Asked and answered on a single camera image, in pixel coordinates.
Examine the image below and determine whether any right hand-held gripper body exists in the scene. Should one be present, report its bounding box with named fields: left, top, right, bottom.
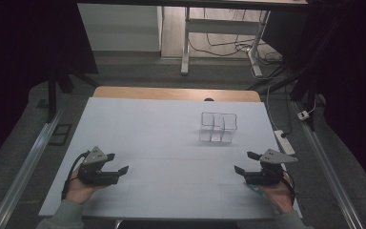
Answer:
left=243, top=148, right=298, bottom=186

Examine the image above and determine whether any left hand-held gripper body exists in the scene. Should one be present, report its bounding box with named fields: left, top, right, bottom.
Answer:
left=77, top=145, right=120, bottom=187

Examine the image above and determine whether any person's left hand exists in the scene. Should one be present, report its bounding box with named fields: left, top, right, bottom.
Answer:
left=65, top=171, right=108, bottom=204

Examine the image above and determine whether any person's right hand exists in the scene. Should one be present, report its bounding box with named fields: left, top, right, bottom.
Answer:
left=260, top=173, right=295, bottom=215

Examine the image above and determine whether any green circuit board strip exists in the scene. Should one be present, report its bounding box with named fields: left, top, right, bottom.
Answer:
left=247, top=184, right=270, bottom=199

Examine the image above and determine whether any white power strip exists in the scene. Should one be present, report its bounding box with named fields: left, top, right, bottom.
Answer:
left=274, top=129, right=296, bottom=156

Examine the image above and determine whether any clear acrylic compartment organizer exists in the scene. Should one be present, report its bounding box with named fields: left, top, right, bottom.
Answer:
left=198, top=111, right=238, bottom=144

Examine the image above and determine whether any white table cover sheet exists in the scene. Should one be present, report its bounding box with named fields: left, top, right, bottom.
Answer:
left=38, top=96, right=303, bottom=221

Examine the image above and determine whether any black metal stand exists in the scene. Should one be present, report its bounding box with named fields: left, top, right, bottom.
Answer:
left=45, top=61, right=100, bottom=124
left=247, top=18, right=323, bottom=132

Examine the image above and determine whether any dark curtain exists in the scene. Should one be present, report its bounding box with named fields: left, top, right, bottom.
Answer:
left=0, top=0, right=99, bottom=175
left=261, top=0, right=366, bottom=198

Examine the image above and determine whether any white cabinet panel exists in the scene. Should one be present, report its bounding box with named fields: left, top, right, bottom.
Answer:
left=77, top=3, right=164, bottom=53

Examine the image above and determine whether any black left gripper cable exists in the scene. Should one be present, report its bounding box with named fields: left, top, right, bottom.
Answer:
left=61, top=150, right=91, bottom=200

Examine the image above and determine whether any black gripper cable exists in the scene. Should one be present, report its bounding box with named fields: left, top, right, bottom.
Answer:
left=61, top=150, right=91, bottom=200
left=282, top=176, right=296, bottom=206

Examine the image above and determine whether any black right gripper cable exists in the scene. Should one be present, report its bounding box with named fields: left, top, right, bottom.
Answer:
left=282, top=176, right=296, bottom=206

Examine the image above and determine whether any white power strip cable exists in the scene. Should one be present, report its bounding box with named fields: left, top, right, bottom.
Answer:
left=265, top=83, right=280, bottom=132

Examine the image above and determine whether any black rectangular floor frame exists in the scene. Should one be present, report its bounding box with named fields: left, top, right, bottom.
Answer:
left=48, top=123, right=73, bottom=147

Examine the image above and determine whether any aluminium floor rail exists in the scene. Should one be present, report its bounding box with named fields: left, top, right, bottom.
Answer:
left=293, top=100, right=365, bottom=229
left=0, top=106, right=65, bottom=229

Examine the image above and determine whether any black floor cable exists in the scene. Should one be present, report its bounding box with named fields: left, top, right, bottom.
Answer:
left=188, top=9, right=270, bottom=59

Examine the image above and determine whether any white desk frame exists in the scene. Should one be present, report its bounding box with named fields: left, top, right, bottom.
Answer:
left=180, top=5, right=272, bottom=78

